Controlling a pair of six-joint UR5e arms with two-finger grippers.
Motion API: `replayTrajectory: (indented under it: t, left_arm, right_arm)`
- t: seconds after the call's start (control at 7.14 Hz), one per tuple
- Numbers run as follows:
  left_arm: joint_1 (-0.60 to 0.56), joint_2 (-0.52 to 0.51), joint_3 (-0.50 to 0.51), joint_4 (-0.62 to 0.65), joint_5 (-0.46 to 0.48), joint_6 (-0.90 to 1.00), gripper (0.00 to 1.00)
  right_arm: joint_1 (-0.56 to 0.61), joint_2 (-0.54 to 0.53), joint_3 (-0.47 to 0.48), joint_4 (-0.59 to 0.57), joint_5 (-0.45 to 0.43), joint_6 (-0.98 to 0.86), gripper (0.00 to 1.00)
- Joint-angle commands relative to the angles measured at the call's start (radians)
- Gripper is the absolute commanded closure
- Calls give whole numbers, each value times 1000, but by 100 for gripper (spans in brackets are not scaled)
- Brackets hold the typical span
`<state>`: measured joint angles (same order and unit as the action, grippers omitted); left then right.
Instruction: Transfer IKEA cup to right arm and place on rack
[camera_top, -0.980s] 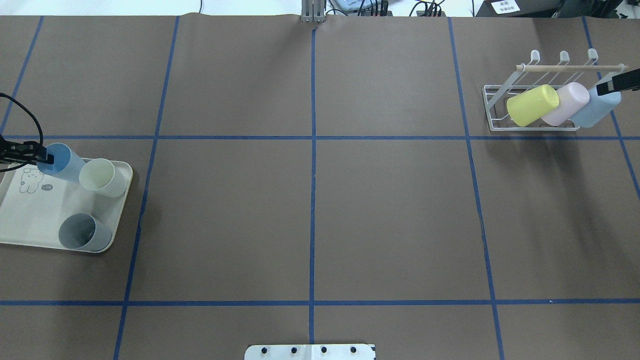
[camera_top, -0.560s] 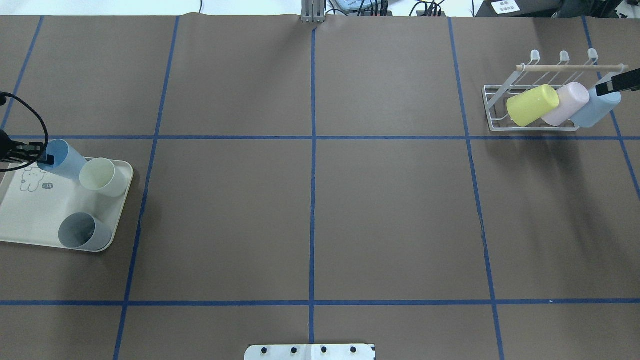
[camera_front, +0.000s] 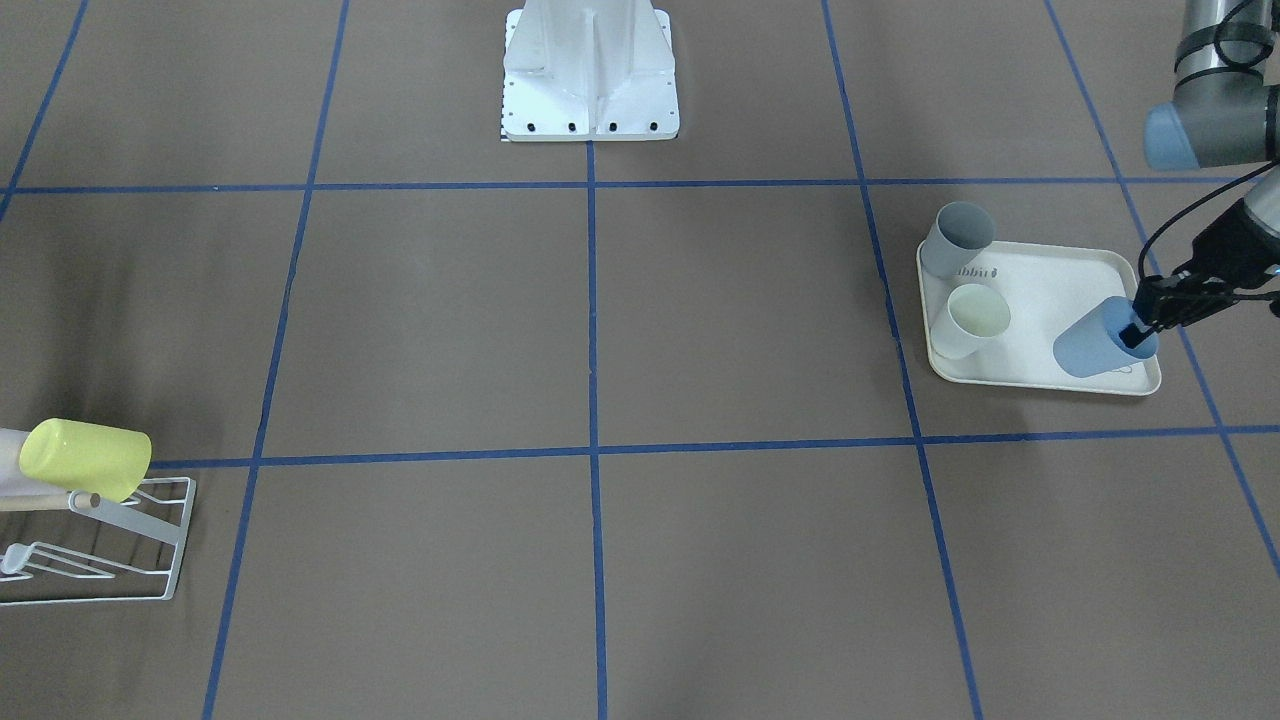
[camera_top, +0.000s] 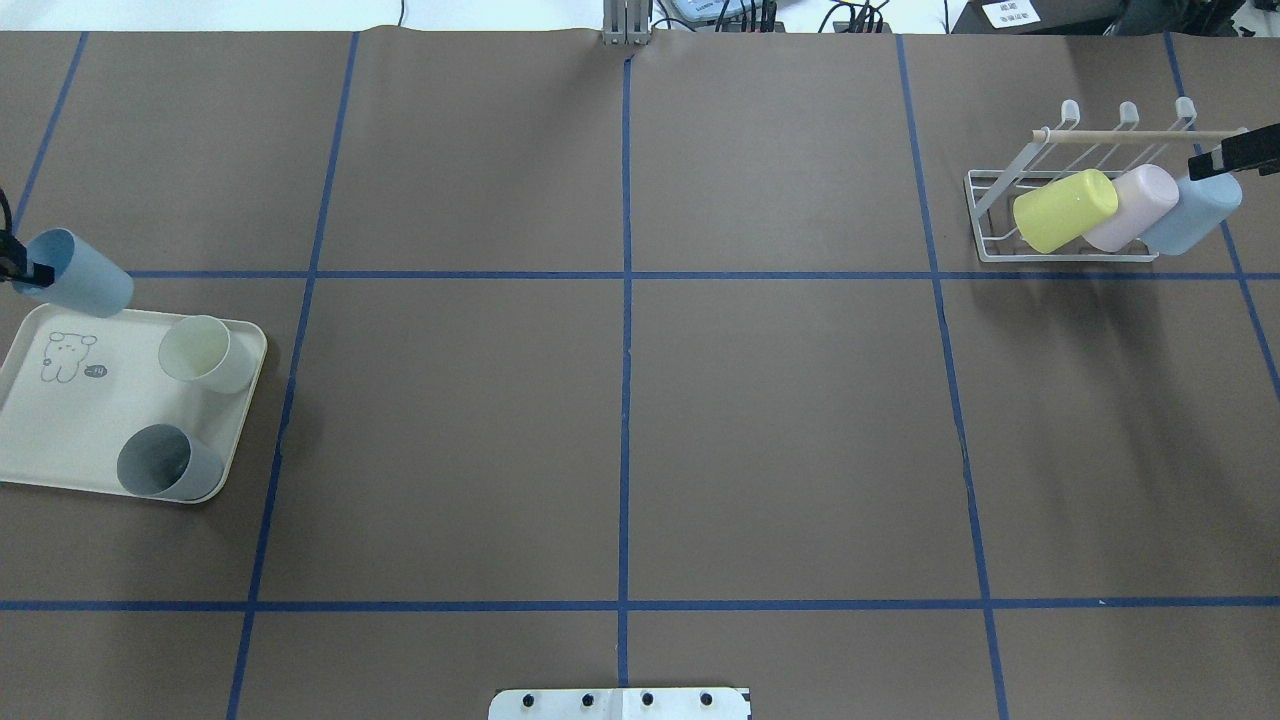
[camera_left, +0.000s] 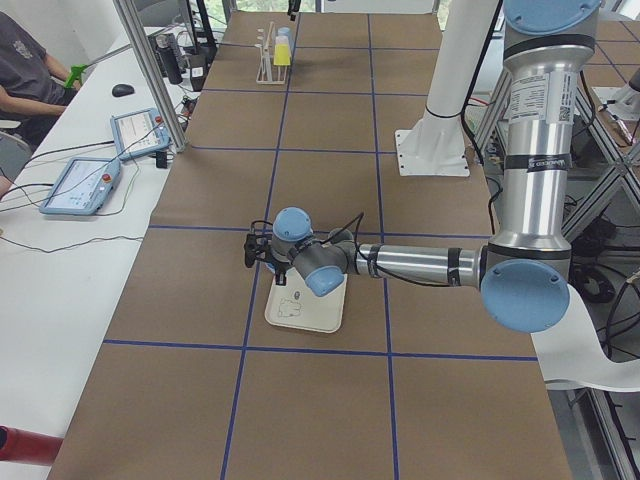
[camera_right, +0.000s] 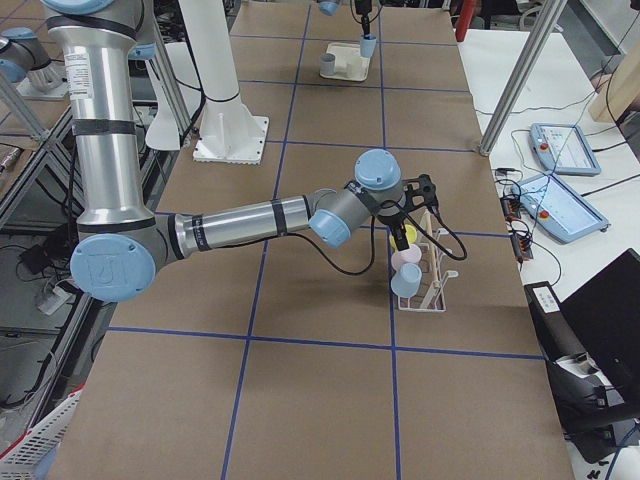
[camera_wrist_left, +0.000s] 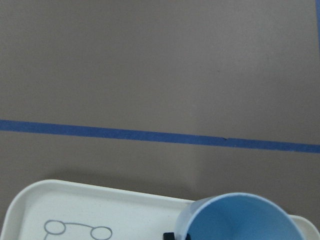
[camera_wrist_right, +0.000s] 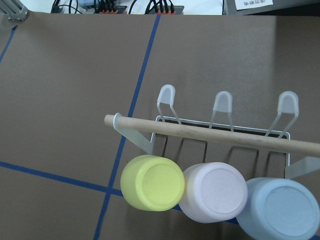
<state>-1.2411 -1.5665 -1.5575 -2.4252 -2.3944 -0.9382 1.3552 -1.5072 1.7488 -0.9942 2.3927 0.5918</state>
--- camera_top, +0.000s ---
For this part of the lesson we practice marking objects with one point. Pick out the cream plastic cup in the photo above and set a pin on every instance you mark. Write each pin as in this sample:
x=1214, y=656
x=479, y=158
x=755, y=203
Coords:
x=203, y=350

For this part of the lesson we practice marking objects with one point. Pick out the white camera stand pillar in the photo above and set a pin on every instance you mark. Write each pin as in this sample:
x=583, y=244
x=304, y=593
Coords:
x=622, y=703

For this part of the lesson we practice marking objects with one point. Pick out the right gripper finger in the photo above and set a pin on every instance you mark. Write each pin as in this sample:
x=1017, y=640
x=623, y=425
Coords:
x=1256, y=149

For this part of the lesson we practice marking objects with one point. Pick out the pink plastic cup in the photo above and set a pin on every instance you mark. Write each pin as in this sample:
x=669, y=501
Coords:
x=1144, y=195

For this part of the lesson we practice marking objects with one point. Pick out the white serving tray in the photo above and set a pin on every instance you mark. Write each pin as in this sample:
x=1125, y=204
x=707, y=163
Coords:
x=76, y=388

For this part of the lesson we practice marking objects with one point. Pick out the light blue cup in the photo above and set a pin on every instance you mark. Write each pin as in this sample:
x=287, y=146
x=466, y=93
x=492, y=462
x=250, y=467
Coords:
x=84, y=280
x=1202, y=206

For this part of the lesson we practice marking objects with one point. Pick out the white wire cup rack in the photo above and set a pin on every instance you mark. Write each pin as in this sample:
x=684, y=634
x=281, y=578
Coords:
x=1059, y=151

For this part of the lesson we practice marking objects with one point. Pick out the grey plastic cup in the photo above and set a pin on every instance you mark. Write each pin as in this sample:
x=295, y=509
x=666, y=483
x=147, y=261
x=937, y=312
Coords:
x=164, y=463

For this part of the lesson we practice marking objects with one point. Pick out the yellow plastic cup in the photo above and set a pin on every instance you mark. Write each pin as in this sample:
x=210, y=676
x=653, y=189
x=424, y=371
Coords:
x=1055, y=214

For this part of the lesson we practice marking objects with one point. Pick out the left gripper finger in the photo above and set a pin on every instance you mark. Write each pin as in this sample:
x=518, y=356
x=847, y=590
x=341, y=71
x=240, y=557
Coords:
x=18, y=268

